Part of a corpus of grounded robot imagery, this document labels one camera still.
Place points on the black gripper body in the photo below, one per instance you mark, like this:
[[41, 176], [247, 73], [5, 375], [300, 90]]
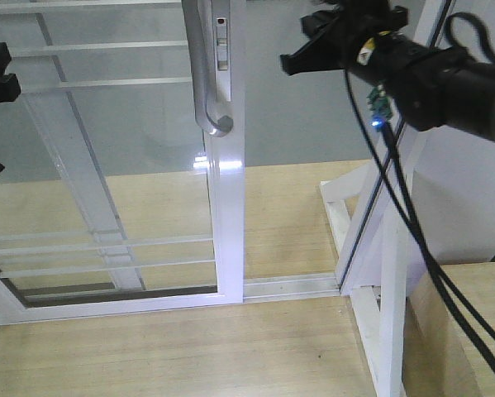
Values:
[[366, 31]]

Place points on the grey metal door handle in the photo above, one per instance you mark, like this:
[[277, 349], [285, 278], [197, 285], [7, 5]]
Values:
[[201, 74]]

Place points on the white framed sliding glass door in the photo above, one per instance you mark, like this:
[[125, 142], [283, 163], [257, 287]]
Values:
[[180, 192]]

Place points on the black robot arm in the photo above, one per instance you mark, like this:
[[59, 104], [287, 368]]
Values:
[[431, 87]]

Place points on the white fixed glass door panel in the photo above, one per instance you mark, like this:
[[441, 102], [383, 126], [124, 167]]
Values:
[[53, 73]]

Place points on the aluminium floor door track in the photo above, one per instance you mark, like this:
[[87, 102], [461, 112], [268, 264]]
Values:
[[290, 287]]

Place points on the green circuit board blue led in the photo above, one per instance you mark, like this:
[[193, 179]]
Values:
[[379, 105]]

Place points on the white rear support brace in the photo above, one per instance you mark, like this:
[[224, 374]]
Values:
[[335, 193]]

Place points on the light wooden platform board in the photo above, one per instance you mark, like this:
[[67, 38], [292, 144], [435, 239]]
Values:
[[306, 347]]

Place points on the white triangular support brace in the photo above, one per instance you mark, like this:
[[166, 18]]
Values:
[[380, 310]]

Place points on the light wooden box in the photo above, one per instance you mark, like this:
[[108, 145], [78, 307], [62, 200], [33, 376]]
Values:
[[439, 360]]

